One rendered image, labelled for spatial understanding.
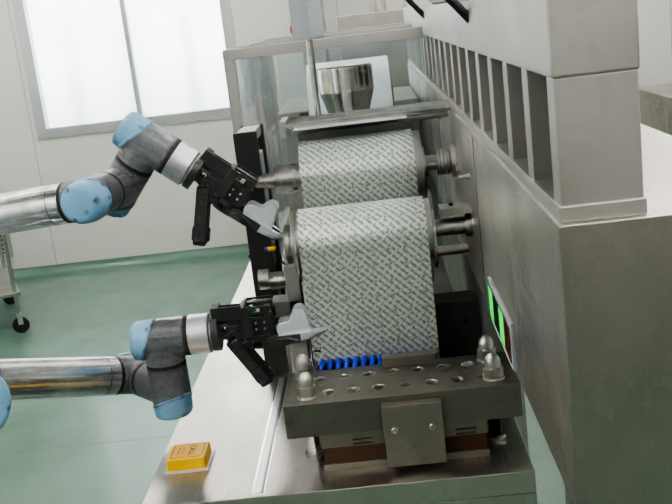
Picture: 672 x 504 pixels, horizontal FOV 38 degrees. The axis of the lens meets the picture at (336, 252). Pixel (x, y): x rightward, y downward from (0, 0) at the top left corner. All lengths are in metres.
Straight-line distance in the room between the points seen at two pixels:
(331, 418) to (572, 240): 0.82
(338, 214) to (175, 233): 5.84
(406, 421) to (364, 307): 0.26
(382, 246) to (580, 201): 0.87
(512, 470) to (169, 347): 0.65
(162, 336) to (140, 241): 5.85
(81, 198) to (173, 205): 5.83
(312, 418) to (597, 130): 0.89
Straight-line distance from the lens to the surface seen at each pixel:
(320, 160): 2.02
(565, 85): 0.95
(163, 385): 1.88
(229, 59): 2.80
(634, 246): 0.98
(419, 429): 1.68
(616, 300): 0.99
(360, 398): 1.68
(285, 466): 1.78
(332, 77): 2.48
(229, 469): 1.81
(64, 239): 7.84
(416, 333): 1.85
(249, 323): 1.82
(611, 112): 0.96
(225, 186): 1.84
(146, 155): 1.86
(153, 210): 7.62
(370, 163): 2.02
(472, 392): 1.68
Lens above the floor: 1.66
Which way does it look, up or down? 13 degrees down
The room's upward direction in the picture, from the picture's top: 7 degrees counter-clockwise
